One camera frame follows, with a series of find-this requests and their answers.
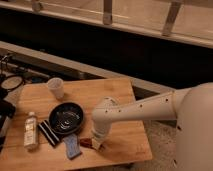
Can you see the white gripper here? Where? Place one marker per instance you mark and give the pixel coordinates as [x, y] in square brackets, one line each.
[97, 139]

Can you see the red pepper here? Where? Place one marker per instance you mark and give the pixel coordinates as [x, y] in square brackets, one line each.
[86, 142]

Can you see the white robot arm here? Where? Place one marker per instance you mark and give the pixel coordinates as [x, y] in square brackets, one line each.
[192, 108]

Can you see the dark ceramic bowl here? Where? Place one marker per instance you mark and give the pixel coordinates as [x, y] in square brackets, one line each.
[66, 118]

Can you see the blue sponge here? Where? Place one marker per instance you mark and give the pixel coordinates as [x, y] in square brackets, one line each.
[72, 146]

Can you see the wooden cutting board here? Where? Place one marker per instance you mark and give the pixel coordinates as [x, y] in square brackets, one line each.
[126, 143]

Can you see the clear plastic bottle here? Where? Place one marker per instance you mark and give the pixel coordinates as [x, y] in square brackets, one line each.
[31, 132]

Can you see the white plastic cup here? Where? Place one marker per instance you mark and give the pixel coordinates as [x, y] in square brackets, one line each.
[55, 86]

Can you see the black object at left edge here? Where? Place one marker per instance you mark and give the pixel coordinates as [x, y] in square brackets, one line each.
[7, 111]

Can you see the round black device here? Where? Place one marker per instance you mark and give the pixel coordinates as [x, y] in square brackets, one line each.
[12, 82]

